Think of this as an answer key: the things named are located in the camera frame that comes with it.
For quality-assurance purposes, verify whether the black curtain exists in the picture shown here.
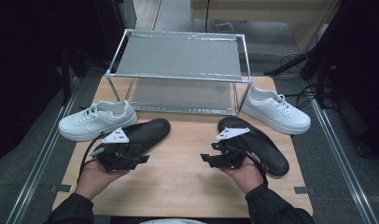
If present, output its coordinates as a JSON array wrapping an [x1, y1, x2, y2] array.
[[315, 0, 379, 160], [0, 0, 133, 166]]

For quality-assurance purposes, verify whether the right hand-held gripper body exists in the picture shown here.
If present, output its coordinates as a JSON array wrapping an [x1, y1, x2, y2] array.
[[209, 126, 251, 171]]

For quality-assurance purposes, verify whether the black floor cable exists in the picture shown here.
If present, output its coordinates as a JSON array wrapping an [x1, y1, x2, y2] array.
[[279, 52, 341, 110]]

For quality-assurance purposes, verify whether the right hand-held gripper black cable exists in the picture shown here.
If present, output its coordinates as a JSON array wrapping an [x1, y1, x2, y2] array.
[[228, 145, 270, 188]]

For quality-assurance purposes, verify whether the person's white clothing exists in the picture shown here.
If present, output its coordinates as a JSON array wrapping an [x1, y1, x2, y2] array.
[[139, 218, 207, 224]]

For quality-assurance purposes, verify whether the black stand leg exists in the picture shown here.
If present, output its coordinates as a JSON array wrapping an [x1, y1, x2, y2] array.
[[263, 43, 322, 77]]

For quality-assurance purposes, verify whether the grey table bracket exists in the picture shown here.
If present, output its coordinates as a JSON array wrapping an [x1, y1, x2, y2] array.
[[293, 186, 316, 196], [49, 184, 74, 193]]

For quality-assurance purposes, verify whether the person's right hand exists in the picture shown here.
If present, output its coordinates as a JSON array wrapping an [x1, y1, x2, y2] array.
[[218, 158, 264, 195]]

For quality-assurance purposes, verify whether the small red and black object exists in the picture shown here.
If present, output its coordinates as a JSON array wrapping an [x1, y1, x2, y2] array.
[[215, 21, 235, 34]]

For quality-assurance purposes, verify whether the black slipper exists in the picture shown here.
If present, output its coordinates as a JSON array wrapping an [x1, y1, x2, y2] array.
[[218, 116, 290, 177], [98, 118, 172, 158]]

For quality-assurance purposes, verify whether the metal frame shoe rack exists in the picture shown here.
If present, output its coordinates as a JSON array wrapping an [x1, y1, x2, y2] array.
[[104, 28, 254, 117]]

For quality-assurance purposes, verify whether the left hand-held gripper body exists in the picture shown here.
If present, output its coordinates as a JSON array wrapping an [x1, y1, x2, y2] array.
[[92, 127, 139, 172]]

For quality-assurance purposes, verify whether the person's left hand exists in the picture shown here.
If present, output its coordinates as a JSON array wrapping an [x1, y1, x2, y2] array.
[[75, 161, 131, 201]]

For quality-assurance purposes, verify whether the black upright stand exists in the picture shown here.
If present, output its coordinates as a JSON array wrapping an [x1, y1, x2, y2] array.
[[60, 46, 89, 106]]

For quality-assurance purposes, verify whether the beige wooden cabinet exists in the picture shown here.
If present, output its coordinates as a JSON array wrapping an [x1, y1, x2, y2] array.
[[190, 0, 343, 54]]

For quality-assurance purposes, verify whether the metal floor rail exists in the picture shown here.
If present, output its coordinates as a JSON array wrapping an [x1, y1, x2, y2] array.
[[5, 76, 81, 224], [310, 99, 379, 224]]

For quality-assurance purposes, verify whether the white lace-up sneaker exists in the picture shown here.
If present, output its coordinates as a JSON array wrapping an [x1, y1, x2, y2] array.
[[240, 84, 312, 135], [58, 99, 138, 143]]

